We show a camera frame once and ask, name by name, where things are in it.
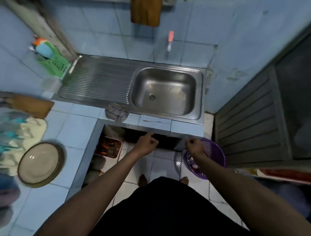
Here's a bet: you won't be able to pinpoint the person's right hand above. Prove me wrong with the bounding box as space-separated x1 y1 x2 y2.
185 138 207 161

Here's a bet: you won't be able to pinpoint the person's left hand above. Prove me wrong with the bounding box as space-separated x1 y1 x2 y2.
132 132 159 157

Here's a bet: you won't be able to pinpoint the checked dishcloth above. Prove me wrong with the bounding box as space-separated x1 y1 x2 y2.
105 102 131 123

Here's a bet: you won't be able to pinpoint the small wooden cutting board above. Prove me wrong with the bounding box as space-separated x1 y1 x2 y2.
130 0 163 27

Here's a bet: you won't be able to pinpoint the person's right forearm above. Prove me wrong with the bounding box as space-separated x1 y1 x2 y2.
194 155 311 236

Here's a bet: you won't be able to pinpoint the person's left forearm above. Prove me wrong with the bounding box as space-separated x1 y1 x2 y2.
34 150 144 236

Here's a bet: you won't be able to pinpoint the person's black clothing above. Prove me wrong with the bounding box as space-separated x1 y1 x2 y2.
88 177 251 236

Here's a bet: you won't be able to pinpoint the purple plastic basket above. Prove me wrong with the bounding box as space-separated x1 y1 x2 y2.
186 138 226 180

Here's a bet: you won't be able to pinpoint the grey slatted wooden door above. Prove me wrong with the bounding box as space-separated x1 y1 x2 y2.
213 31 311 171

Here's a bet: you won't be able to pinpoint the stainless steel sink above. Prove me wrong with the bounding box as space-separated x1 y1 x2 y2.
52 54 206 126

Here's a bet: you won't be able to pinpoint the red orange floor mat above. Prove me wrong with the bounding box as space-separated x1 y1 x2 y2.
236 168 311 185

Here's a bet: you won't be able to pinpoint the round brown-rimmed plate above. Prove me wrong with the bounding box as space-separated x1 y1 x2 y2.
17 142 65 188

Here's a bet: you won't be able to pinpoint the clear plastic container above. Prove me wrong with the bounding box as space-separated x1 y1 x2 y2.
41 77 63 93

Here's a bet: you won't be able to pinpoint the cream cup rack teal knobs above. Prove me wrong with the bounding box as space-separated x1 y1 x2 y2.
0 116 48 175

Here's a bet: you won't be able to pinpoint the green plastic basket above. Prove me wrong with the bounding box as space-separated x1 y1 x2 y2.
36 47 71 79

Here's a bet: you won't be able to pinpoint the wooden knife block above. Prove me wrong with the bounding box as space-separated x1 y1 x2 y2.
0 92 55 120

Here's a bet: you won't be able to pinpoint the light blue plastic scoop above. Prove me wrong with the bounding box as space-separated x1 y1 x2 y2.
36 43 53 59

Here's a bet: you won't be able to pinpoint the clear cup with cutlery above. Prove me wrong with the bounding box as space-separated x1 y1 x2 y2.
0 188 21 208

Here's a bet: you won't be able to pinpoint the white faucet orange handle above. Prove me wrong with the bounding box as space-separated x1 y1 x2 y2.
166 31 175 53

